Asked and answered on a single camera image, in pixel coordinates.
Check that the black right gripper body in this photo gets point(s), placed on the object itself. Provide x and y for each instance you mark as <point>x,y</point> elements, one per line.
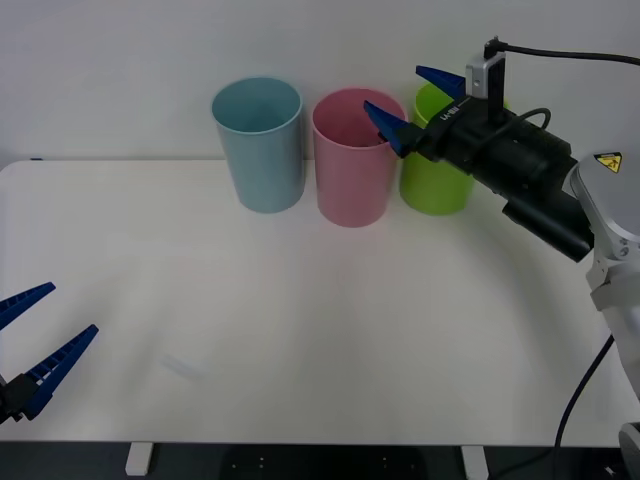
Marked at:
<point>462,135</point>

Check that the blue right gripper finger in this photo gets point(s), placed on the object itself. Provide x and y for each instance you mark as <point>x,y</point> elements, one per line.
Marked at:
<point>395,132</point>
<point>447,81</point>

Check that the pink plastic bin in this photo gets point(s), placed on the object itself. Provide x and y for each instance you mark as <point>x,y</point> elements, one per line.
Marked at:
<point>350,190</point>

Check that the green plastic bin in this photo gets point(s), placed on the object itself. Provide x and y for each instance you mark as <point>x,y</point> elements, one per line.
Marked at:
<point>435,190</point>

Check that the silver-black right robot arm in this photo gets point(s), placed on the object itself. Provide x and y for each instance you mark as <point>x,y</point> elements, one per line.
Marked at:
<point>540,160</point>

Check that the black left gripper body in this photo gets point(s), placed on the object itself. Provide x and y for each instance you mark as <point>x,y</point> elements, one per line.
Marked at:
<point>7,400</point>

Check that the pale blue plastic bin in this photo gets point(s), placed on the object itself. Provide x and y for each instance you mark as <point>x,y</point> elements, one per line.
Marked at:
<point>265,170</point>

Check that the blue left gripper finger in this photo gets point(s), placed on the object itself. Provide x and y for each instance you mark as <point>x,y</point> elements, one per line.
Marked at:
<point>55,372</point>
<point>22,302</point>

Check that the white table leg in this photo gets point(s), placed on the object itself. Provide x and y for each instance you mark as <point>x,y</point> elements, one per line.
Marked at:
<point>138,460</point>
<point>474,462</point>

